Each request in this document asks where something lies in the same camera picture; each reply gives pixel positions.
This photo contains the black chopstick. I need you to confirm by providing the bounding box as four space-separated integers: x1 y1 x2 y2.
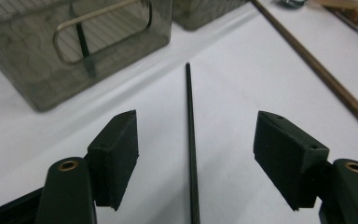
70 4 98 79
185 62 201 224

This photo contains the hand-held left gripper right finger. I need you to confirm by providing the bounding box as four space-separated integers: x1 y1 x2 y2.
253 110 330 212

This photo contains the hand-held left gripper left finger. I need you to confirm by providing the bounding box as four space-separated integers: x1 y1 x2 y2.
85 109 140 212

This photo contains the white table cover sheet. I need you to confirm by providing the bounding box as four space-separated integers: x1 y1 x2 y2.
0 0 358 224

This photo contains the transparent grey plastic bin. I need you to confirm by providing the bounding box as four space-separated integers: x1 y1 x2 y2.
0 0 173 113
172 0 250 32

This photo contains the metal table knife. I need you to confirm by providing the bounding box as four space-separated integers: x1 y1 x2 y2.
324 6 358 48

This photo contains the brown wooden chopstick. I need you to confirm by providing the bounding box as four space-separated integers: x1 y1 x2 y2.
252 0 358 140
251 0 358 138

